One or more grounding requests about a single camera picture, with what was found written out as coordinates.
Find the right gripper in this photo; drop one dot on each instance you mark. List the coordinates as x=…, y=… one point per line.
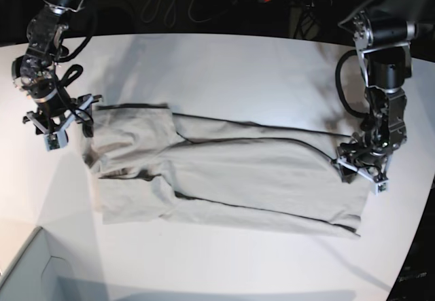
x=77, y=110

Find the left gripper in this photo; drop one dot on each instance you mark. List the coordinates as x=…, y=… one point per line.
x=365, y=157

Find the beige t-shirt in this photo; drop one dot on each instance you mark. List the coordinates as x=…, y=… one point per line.
x=150, y=163

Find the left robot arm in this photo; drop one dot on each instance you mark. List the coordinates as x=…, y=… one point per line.
x=383, y=49

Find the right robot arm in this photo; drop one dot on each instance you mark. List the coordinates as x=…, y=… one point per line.
x=34, y=73

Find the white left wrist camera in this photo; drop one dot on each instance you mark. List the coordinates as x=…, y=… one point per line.
x=378, y=187

